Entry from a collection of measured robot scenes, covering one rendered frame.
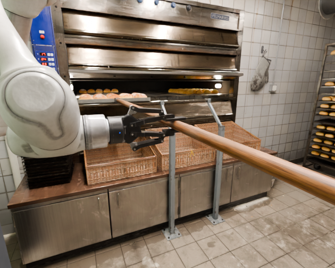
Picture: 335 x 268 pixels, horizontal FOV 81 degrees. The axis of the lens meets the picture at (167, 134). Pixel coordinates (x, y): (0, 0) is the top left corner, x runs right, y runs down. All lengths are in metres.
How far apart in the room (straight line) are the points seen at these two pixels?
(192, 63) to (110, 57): 0.85
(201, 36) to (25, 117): 2.14
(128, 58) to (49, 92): 1.70
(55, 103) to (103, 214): 1.43
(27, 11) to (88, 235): 1.46
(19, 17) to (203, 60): 1.79
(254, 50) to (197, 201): 1.91
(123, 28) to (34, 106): 1.75
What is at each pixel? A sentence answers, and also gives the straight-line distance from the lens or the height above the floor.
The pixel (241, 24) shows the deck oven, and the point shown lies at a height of 1.96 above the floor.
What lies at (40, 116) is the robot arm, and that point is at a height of 1.28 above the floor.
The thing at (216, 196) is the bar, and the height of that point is 0.27.
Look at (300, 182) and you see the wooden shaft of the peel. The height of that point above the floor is 1.19.
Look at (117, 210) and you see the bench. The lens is 1.71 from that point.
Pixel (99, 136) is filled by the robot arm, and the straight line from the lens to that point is 0.51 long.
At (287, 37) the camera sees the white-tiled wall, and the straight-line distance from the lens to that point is 3.26.
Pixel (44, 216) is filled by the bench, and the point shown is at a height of 0.44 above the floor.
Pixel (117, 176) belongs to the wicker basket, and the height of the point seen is 0.61.
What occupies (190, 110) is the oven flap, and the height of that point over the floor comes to 1.01.
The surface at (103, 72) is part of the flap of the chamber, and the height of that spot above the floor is 1.40.
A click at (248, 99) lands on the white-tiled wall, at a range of 2.78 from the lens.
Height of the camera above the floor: 1.32
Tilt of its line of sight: 15 degrees down
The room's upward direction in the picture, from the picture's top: straight up
